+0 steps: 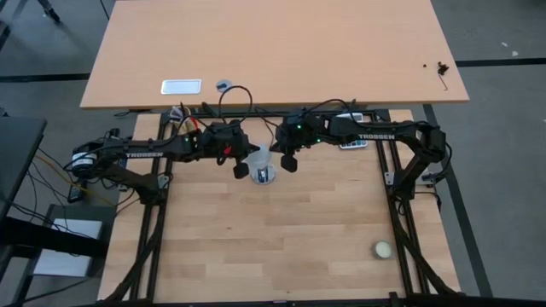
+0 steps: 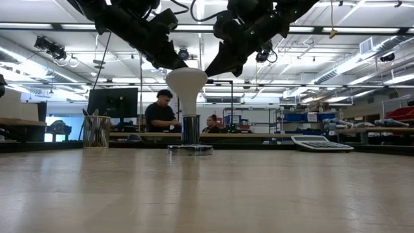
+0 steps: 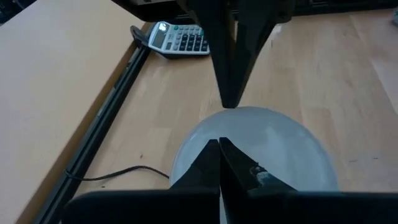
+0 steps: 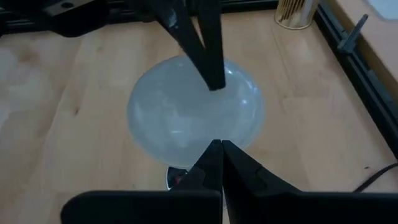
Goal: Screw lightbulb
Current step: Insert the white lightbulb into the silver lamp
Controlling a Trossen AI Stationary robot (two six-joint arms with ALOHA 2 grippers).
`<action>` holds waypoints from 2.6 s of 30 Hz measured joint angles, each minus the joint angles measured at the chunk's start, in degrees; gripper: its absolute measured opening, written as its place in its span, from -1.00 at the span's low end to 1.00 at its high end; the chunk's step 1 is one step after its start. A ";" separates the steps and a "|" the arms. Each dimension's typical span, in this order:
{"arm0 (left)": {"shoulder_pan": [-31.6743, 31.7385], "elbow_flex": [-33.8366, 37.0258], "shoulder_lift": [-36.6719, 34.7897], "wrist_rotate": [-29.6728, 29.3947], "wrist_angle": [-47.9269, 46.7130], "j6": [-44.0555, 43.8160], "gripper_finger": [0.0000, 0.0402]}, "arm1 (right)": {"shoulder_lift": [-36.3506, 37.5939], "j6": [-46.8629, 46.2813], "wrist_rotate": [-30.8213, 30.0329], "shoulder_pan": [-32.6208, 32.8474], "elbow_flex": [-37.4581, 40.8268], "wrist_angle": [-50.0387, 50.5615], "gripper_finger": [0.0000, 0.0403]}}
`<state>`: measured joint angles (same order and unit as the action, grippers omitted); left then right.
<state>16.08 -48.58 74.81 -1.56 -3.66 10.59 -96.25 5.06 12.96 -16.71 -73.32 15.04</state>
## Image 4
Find white reflector lightbulb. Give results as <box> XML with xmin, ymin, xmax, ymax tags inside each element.
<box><xmin>126</xmin><ymin>55</ymin><xmax>266</xmax><ymax>170</ymax></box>

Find black cable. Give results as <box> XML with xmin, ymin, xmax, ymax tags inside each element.
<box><xmin>353</xmin><ymin>162</ymin><xmax>398</xmax><ymax>194</ymax></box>

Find grey desk clamp lever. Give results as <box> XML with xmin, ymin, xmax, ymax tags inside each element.
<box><xmin>337</xmin><ymin>14</ymin><xmax>369</xmax><ymax>55</ymax></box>

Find white rectangular desk plate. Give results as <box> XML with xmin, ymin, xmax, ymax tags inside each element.
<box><xmin>365</xmin><ymin>0</ymin><xmax>398</xmax><ymax>21</ymax></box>

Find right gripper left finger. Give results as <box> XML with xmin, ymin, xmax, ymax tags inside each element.
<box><xmin>60</xmin><ymin>139</ymin><xmax>223</xmax><ymax>224</ymax></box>

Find wooden desk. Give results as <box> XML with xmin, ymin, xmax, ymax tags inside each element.
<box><xmin>322</xmin><ymin>0</ymin><xmax>398</xmax><ymax>103</ymax></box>

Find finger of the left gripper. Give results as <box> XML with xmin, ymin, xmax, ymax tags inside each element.
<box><xmin>197</xmin><ymin>0</ymin><xmax>226</xmax><ymax>91</ymax></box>
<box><xmin>150</xmin><ymin>0</ymin><xmax>212</xmax><ymax>91</ymax></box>

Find silver corner bracket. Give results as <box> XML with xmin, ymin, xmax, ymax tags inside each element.
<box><xmin>43</xmin><ymin>0</ymin><xmax>94</xmax><ymax>16</ymax></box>

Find gold wire pen cup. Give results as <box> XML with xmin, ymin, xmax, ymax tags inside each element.
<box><xmin>274</xmin><ymin>0</ymin><xmax>320</xmax><ymax>30</ymax></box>

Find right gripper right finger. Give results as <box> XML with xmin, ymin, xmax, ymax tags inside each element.
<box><xmin>222</xmin><ymin>140</ymin><xmax>398</xmax><ymax>224</ymax></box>

